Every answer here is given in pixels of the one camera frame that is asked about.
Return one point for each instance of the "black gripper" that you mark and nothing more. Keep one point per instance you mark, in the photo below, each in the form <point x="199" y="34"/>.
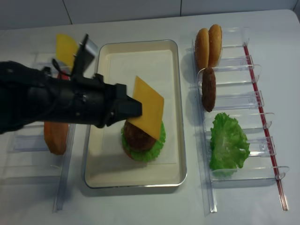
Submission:
<point x="98" y="106"/>

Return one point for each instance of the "orange cheese slice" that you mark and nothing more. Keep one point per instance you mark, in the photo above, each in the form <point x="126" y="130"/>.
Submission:
<point x="152" y="109"/>

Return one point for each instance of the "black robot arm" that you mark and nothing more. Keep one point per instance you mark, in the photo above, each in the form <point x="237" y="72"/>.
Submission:
<point x="28" y="95"/>

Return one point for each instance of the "brown meat patty on burger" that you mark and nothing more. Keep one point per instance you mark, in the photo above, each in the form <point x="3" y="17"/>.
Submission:
<point x="137" y="139"/>

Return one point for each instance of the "green lettuce leaf on burger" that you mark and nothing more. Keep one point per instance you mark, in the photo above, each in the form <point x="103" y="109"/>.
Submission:
<point x="150" y="155"/>

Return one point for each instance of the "red tomato slice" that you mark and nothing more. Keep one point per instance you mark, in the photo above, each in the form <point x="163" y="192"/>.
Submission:
<point x="63" y="75"/>

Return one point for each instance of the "yellow cheese slice in rack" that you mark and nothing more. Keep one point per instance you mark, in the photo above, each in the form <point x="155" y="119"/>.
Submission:
<point x="66" y="48"/>

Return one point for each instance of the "brown meat patty in rack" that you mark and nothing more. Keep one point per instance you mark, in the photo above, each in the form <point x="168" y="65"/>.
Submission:
<point x="208" y="89"/>

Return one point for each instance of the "green lettuce leaf in rack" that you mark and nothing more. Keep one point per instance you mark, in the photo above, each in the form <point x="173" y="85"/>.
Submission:
<point x="229" y="144"/>

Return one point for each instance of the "bottom bun under burger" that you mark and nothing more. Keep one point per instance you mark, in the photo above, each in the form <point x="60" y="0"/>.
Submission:
<point x="128" y="154"/>

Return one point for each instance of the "white paper tray liner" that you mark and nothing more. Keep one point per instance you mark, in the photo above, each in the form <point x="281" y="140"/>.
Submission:
<point x="156" y="69"/>

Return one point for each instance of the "cream metal serving tray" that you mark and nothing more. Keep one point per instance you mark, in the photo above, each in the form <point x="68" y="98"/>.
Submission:
<point x="98" y="175"/>

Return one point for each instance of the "left clear acrylic rack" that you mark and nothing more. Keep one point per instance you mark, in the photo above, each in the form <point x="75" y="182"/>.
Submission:
<point x="29" y="172"/>

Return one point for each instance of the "clear acrylic rack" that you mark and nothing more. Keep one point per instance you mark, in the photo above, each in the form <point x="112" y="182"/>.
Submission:
<point x="29" y="172"/>
<point x="238" y="96"/>

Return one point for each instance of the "sesame bun half front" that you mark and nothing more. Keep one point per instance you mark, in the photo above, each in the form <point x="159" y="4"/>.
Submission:
<point x="202" y="48"/>

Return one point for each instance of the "sesame bun half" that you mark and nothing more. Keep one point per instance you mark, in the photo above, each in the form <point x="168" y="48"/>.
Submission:
<point x="215" y="44"/>
<point x="202" y="48"/>

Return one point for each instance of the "sesame bun half rear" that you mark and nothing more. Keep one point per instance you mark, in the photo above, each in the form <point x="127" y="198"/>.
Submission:
<point x="215" y="44"/>

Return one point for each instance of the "right clear acrylic rack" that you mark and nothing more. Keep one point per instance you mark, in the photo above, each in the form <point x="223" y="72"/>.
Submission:
<point x="238" y="96"/>

